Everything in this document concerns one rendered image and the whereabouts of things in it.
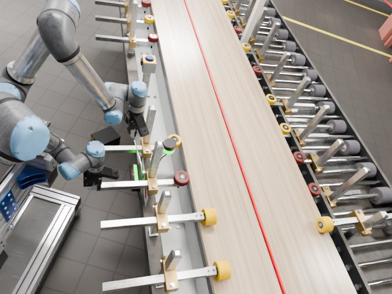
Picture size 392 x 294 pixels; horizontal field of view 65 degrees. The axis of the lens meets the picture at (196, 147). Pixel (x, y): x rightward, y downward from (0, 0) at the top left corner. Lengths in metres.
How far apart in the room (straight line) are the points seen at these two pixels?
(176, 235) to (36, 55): 1.12
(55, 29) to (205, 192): 1.00
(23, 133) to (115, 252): 1.57
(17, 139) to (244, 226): 1.10
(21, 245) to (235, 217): 1.32
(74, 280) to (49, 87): 1.83
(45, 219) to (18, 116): 1.37
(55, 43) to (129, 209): 1.61
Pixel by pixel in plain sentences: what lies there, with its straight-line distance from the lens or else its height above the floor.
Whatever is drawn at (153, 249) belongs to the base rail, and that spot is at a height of 0.70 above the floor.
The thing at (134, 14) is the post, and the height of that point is 1.05.
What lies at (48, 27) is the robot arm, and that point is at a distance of 1.18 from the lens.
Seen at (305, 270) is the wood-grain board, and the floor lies 0.90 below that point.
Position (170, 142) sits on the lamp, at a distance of 1.43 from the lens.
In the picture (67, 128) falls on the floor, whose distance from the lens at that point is 2.94.
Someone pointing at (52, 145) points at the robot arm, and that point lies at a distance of 1.32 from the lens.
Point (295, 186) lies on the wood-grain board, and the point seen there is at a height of 0.90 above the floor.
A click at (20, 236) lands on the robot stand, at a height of 0.21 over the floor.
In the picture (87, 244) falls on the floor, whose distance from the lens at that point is 2.39.
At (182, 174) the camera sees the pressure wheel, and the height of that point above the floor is 0.90.
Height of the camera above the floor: 2.24
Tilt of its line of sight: 49 degrees down
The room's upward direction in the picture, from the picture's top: 22 degrees clockwise
